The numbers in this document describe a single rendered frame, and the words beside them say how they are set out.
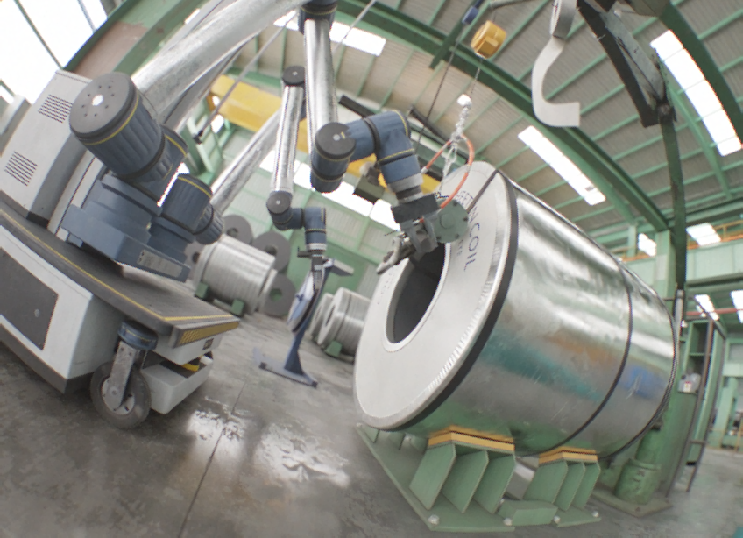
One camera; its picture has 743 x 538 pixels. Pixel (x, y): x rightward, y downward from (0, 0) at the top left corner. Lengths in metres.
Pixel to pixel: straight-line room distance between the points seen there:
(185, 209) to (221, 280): 4.73
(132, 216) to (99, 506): 0.78
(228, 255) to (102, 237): 5.24
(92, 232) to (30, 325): 0.32
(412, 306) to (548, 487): 1.11
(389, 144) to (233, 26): 0.57
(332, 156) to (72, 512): 0.93
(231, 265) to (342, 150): 5.39
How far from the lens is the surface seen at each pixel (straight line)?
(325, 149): 0.82
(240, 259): 6.15
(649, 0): 1.08
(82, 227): 1.09
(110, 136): 0.87
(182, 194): 1.49
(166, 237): 1.47
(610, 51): 1.39
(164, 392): 1.03
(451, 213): 1.09
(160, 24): 4.09
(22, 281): 1.02
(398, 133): 0.90
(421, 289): 1.69
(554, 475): 1.61
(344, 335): 6.17
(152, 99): 0.95
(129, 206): 1.08
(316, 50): 1.26
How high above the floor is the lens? 0.49
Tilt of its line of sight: 14 degrees up
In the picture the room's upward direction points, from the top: 22 degrees clockwise
